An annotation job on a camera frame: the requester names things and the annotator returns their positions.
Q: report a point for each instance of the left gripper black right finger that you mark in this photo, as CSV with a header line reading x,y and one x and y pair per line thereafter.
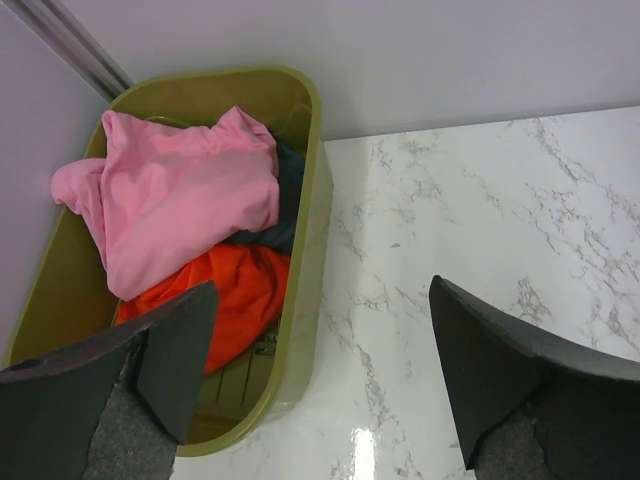
x,y
528,404

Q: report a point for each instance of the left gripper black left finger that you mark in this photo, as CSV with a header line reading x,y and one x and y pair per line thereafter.
x,y
115,405

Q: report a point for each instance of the pink t shirt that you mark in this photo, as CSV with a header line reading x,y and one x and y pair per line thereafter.
x,y
161,196

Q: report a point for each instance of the olive green plastic bin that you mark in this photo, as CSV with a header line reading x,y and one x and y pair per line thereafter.
x,y
69,300

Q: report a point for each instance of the orange t shirt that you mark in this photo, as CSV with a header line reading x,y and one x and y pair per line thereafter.
x,y
251,282

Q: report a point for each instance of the dark teal t shirt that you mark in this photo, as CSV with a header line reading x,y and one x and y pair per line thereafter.
x,y
280,237

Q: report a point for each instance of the left aluminium corner post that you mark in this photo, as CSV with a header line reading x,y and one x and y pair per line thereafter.
x,y
56,26

